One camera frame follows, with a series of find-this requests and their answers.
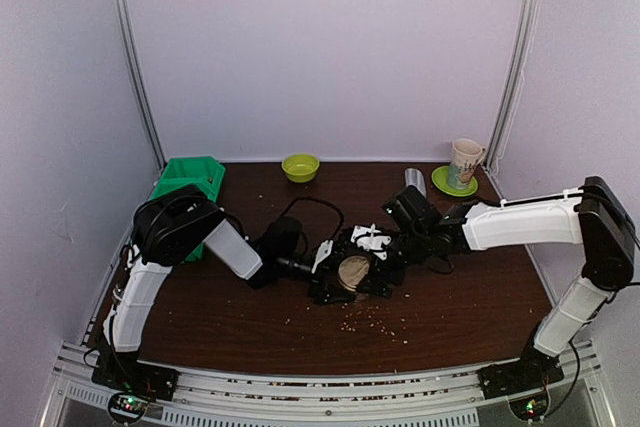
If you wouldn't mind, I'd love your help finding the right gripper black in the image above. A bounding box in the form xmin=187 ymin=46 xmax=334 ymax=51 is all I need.
xmin=355 ymin=227 xmax=431 ymax=299

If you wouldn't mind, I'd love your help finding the right aluminium frame post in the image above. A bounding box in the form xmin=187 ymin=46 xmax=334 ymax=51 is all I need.
xmin=485 ymin=0 xmax=540 ymax=175

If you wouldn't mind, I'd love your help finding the aluminium frame post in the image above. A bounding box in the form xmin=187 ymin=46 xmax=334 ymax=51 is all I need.
xmin=485 ymin=0 xmax=540 ymax=175
xmin=114 ymin=0 xmax=167 ymax=172

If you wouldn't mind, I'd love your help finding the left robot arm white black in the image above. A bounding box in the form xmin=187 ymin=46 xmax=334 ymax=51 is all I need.
xmin=103 ymin=183 xmax=344 ymax=391

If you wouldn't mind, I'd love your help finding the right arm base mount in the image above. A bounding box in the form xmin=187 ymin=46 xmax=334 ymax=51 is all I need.
xmin=477 ymin=359 xmax=564 ymax=423

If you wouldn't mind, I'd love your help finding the patterned ceramic mug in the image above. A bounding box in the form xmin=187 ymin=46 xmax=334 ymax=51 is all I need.
xmin=449 ymin=138 xmax=486 ymax=182

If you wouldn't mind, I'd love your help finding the green three-compartment candy bin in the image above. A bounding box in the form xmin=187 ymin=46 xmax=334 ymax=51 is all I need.
xmin=139 ymin=157 xmax=226 ymax=267

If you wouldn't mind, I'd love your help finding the left aluminium frame post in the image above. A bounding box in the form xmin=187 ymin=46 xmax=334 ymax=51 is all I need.
xmin=114 ymin=0 xmax=167 ymax=172

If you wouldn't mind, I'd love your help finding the small green bowl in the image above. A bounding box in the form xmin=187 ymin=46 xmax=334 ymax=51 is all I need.
xmin=281 ymin=153 xmax=320 ymax=183

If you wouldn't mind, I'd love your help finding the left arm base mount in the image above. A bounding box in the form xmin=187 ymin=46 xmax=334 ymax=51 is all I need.
xmin=91 ymin=363 xmax=179 ymax=425

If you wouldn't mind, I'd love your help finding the green saucer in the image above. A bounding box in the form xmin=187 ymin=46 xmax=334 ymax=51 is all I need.
xmin=431 ymin=165 xmax=479 ymax=198

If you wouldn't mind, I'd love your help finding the metal scoop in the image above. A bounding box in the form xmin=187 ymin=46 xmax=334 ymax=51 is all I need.
xmin=404 ymin=168 xmax=427 ymax=197

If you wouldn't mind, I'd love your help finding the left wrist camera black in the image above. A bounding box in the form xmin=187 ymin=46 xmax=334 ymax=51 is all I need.
xmin=262 ymin=216 xmax=302 ymax=259

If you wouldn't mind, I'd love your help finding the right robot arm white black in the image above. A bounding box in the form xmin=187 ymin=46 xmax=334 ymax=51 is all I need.
xmin=350 ymin=176 xmax=637 ymax=389

